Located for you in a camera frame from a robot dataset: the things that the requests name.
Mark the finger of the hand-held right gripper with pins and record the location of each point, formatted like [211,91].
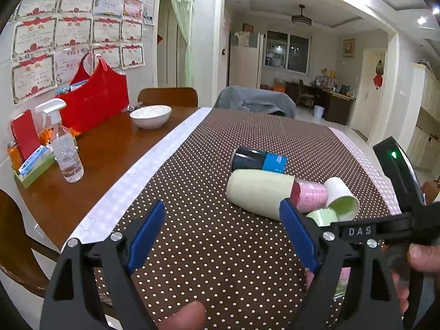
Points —
[364,229]

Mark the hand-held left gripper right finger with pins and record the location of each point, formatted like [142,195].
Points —
[298,235]

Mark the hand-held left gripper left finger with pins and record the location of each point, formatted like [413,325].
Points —
[147,235]

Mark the light green cup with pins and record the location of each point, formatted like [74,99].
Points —
[323,217]

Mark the white cup with green inside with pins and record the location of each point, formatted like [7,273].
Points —
[340,197]

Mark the tall cream cup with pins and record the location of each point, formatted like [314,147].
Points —
[256,192]

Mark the black and blue cup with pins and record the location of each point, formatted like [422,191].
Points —
[259,160]

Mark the pink and green printed cup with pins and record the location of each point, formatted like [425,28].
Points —
[342,280]

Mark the person's right hand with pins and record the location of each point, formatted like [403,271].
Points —
[424,257]

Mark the person's left hand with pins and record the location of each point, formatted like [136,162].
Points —
[187,318]

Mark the cream cabinet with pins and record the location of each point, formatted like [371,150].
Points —
[426,117]

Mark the white door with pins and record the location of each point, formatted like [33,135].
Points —
[373,92]

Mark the brown polka dot tablecloth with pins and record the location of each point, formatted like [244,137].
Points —
[206,165]

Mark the dark wooden desk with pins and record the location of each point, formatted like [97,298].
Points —
[330,101]

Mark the light blue waste bin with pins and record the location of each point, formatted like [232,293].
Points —
[319,112]

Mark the red hanging decoration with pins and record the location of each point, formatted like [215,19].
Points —
[378,74]

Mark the clear spray bottle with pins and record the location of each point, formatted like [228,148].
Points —
[67,154]

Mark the white bowl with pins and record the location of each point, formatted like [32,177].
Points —
[150,114]

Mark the dark wooden desk chair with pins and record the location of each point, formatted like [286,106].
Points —
[304,94]

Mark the green tray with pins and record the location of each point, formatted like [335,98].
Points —
[32,175]

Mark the blue and white box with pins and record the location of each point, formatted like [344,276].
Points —
[34,161]

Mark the framed picture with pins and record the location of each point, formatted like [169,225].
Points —
[348,48]

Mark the grey covered chair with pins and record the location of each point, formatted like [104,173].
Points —
[254,101]

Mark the red bag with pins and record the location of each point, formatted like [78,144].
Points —
[94,99]

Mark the orange can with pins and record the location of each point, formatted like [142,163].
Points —
[14,154]

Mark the red paper box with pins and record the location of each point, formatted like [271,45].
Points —
[24,134]

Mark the window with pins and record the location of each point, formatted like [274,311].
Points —
[288,51]

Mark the white refrigerator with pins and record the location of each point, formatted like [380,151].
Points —
[244,62]

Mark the ceiling lamp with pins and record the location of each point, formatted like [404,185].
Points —
[301,19]

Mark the green curtain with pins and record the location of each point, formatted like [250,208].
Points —
[180,13]

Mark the group of wall certificates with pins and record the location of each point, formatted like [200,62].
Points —
[68,24]

